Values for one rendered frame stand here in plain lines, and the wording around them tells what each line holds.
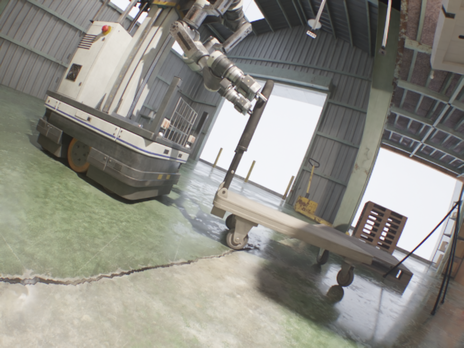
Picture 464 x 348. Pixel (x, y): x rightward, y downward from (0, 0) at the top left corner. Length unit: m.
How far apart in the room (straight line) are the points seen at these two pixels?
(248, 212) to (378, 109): 3.77
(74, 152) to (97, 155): 0.23
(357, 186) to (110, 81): 3.67
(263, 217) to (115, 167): 0.65
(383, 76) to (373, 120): 0.98
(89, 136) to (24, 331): 0.90
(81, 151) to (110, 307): 0.90
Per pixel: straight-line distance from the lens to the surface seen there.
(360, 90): 8.21
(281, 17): 10.18
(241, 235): 1.01
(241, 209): 0.95
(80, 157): 1.24
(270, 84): 1.03
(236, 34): 1.61
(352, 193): 4.01
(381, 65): 4.96
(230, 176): 0.96
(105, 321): 0.45
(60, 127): 1.30
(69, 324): 0.43
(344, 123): 7.68
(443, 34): 1.84
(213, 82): 1.08
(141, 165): 0.98
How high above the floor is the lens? 0.33
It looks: 2 degrees down
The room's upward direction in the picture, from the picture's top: 23 degrees clockwise
